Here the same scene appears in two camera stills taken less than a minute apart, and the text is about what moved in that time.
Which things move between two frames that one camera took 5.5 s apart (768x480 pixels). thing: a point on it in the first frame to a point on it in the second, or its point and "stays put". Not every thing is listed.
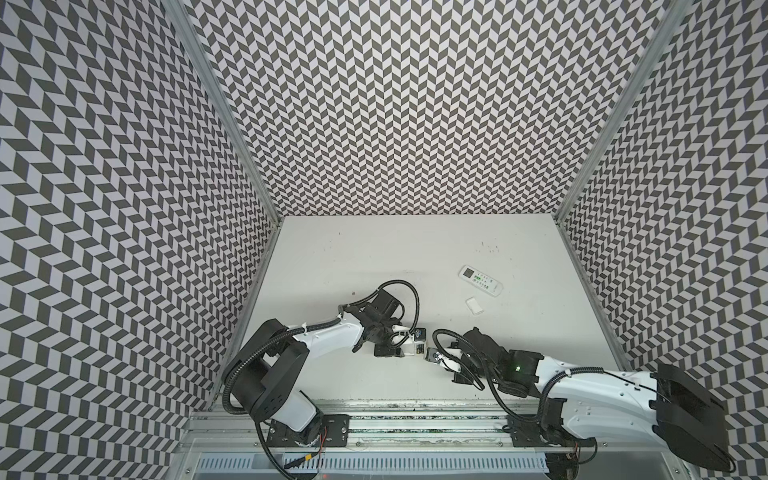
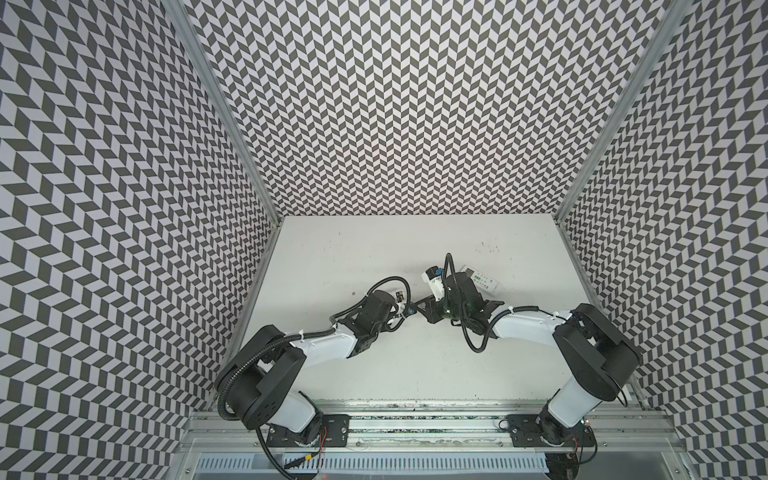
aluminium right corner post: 672,12 stays put
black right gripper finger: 429,354 to 432,309
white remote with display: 480,280 stays put
